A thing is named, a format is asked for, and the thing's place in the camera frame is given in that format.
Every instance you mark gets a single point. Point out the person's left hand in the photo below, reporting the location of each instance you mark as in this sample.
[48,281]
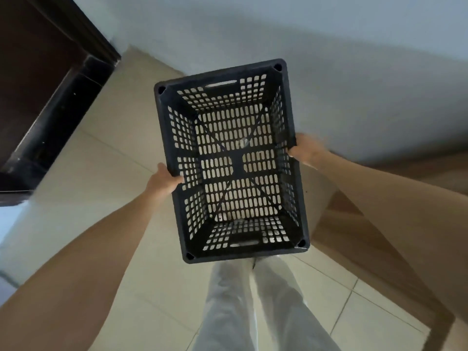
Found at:
[161,182]

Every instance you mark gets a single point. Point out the person's right hand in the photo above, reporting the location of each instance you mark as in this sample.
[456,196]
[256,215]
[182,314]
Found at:
[305,149]

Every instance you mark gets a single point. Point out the person's left thumb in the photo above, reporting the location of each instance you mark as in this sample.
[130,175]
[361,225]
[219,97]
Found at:
[175,180]

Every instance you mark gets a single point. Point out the person's right thumb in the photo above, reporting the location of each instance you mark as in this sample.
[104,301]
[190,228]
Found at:
[295,152]

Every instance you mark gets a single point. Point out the black perforated plastic crate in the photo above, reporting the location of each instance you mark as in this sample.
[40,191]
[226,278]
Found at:
[237,168]

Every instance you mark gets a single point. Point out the person's right forearm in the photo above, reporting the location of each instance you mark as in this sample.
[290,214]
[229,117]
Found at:
[395,208]

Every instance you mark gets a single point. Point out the person's left forearm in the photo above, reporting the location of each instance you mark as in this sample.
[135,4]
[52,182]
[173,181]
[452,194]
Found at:
[73,274]

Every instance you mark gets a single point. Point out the wooden table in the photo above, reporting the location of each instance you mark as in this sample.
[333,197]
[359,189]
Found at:
[384,237]

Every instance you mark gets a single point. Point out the person's white trousers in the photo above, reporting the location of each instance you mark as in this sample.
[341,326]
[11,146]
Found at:
[256,307]

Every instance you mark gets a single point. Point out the dark wooden door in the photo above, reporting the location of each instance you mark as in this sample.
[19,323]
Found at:
[40,94]

